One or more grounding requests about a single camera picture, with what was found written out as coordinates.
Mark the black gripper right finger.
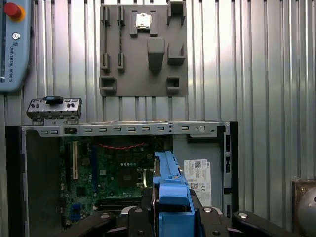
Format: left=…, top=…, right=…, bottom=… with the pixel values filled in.
left=190, top=191, right=297, bottom=237

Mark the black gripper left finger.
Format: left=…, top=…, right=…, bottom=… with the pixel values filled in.
left=56, top=189, right=158, bottom=237

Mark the hard disk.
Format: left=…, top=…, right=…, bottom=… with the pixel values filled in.
left=148, top=150, right=207, bottom=237

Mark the CPU socket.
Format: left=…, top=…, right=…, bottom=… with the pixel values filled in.
left=118, top=168, right=139, bottom=191

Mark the green motherboard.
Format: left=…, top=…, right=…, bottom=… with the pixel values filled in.
left=60, top=137, right=173, bottom=223

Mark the metal socket cover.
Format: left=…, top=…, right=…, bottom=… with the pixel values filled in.
left=137, top=167, right=154, bottom=190

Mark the grey power supply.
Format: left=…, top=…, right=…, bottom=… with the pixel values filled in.
left=172, top=136, right=224, bottom=213

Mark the black expansion slot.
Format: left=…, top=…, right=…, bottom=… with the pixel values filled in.
left=64, top=142, right=72, bottom=185

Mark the black open PC case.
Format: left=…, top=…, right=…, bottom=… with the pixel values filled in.
left=4, top=120, right=239, bottom=237

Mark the grey parts rack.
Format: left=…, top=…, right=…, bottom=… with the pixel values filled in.
left=98, top=1, right=188, bottom=97

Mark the RAM stick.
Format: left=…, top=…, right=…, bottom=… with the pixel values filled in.
left=118, top=23, right=123, bottom=55

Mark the pale blue teach pendant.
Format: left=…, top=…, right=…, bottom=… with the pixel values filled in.
left=0, top=0, right=33, bottom=93

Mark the silver CPU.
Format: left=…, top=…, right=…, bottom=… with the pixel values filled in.
left=135, top=12, right=152, bottom=29

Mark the red black twisted wire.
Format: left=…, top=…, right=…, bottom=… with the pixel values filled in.
left=97, top=142, right=146, bottom=150

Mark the metal slot bracket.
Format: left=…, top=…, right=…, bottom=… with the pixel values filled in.
left=26, top=97, right=82, bottom=125

